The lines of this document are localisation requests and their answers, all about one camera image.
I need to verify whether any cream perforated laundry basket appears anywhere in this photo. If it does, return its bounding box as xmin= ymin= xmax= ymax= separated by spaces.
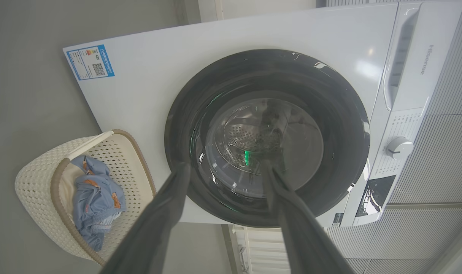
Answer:
xmin=15 ymin=129 xmax=157 ymax=266

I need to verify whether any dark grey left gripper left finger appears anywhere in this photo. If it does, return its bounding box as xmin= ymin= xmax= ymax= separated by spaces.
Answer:
xmin=100 ymin=162 xmax=192 ymax=274

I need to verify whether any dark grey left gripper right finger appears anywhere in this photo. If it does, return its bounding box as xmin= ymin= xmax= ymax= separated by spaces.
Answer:
xmin=261 ymin=160 xmax=355 ymax=274

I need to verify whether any blue energy label sticker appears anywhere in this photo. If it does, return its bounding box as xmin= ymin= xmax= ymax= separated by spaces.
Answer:
xmin=66 ymin=45 xmax=115 ymax=81

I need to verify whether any white control knob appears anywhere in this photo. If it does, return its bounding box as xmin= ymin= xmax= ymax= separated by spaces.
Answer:
xmin=386 ymin=137 xmax=414 ymax=160

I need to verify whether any black glossy display panel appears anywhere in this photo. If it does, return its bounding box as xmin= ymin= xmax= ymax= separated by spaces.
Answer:
xmin=356 ymin=175 xmax=397 ymax=217

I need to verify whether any white slatted rack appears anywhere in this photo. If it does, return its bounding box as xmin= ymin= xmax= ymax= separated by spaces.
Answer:
xmin=231 ymin=225 xmax=292 ymax=274

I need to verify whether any blue printed garment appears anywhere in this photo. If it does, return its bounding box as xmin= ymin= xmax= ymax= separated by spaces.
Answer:
xmin=70 ymin=155 xmax=126 ymax=252

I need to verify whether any white front-load washing machine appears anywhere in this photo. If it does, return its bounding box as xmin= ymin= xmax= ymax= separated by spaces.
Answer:
xmin=63 ymin=0 xmax=462 ymax=228

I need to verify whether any white detergent drawer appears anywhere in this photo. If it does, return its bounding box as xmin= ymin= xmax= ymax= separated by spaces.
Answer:
xmin=383 ymin=2 xmax=462 ymax=112

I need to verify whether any cream plain garment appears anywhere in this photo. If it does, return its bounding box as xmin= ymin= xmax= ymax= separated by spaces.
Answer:
xmin=59 ymin=167 xmax=78 ymax=225

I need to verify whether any black round washer door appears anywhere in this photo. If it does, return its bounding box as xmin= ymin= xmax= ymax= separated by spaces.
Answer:
xmin=164 ymin=49 xmax=371 ymax=228

